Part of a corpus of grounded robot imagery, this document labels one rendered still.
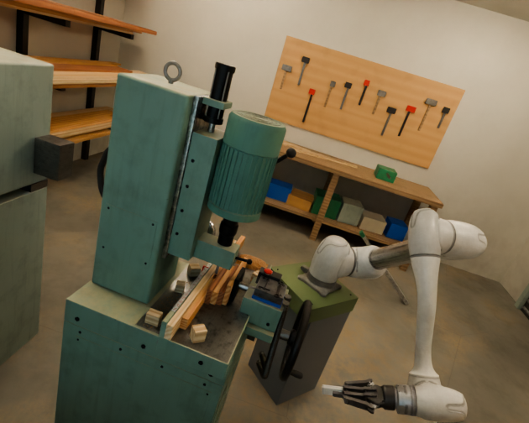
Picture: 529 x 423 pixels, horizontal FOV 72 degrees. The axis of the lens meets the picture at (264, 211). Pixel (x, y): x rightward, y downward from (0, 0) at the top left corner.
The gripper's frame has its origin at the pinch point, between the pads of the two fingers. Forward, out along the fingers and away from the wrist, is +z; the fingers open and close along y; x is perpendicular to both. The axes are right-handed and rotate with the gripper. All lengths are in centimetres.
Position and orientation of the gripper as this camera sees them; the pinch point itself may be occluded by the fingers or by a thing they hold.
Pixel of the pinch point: (332, 390)
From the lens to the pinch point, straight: 141.2
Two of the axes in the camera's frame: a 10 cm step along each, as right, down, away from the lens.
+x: 0.6, 9.4, 3.3
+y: -2.2, 3.3, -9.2
